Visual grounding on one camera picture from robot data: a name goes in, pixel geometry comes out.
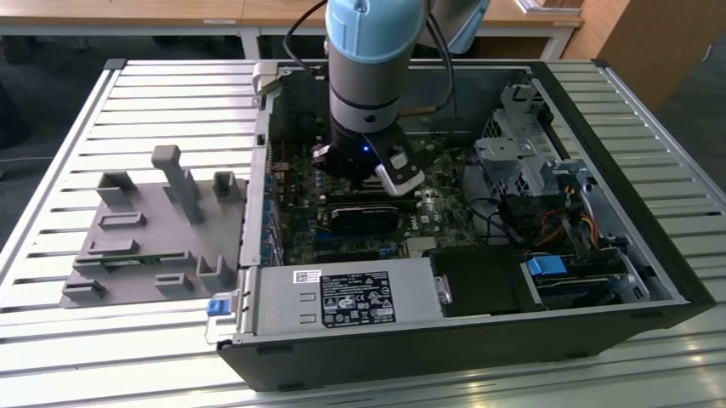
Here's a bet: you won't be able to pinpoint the black RAM slot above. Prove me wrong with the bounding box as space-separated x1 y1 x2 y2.
325 197 420 207
323 191 389 200

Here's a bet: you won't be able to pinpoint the black expansion slot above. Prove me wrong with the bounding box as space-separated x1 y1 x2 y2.
313 251 380 264

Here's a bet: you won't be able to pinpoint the black graphics card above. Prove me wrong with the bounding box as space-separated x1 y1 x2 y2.
327 205 401 235

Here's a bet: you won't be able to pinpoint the green motherboard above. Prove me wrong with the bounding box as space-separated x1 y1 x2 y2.
265 135 488 264

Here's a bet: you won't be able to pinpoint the silver chipset heatsink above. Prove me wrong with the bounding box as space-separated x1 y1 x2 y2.
404 237 443 258

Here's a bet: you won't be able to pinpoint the grey case latch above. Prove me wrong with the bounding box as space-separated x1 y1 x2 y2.
251 62 284 95

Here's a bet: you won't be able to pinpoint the metal drive cage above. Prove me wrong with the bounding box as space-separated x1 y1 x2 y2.
472 82 602 201

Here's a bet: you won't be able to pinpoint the black plastic shroud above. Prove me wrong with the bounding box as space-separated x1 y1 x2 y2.
424 248 546 318

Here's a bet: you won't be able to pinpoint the silver power supply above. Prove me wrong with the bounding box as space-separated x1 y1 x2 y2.
252 257 450 337

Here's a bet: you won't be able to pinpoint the grey parts rack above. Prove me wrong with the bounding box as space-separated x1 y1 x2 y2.
57 144 251 310

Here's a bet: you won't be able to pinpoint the green RAM stick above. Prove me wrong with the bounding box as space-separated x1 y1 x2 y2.
101 253 188 269

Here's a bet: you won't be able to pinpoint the hard disk in blue carrier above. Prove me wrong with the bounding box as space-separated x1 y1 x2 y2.
520 253 624 309

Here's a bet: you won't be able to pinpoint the black PC case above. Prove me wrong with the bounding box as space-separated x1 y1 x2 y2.
215 59 716 393

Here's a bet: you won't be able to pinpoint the wooden cabinet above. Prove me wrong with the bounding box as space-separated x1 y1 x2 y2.
560 0 726 111

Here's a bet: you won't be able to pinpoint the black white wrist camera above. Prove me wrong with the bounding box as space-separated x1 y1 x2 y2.
372 134 427 197

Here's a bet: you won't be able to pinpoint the black wire bundle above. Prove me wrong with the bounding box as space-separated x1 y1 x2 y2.
498 193 574 252

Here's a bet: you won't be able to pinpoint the wooden desk white frame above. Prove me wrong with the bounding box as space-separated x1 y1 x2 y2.
243 0 586 60
0 0 251 60

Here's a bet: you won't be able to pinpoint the yellow orange power wires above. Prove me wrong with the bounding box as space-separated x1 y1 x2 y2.
532 212 602 247

